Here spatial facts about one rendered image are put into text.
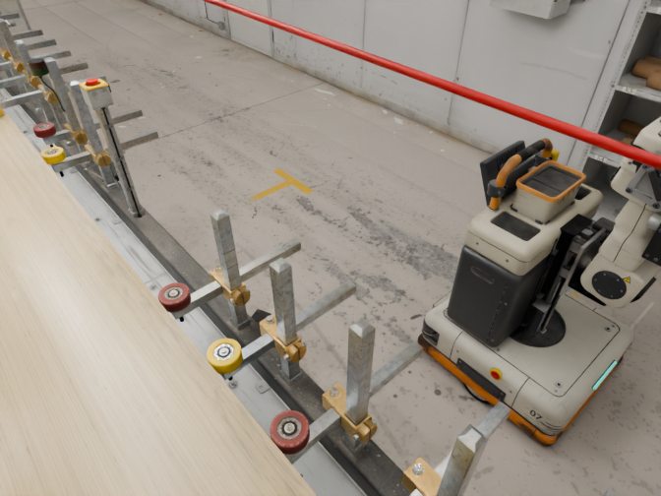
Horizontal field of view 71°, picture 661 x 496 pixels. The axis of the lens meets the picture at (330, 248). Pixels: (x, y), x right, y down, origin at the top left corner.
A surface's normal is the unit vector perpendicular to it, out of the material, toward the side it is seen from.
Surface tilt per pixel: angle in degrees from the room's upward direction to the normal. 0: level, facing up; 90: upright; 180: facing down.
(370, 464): 0
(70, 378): 0
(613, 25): 90
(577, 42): 90
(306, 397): 0
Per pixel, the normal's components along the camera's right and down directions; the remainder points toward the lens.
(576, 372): 0.00, -0.76
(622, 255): -0.76, 0.43
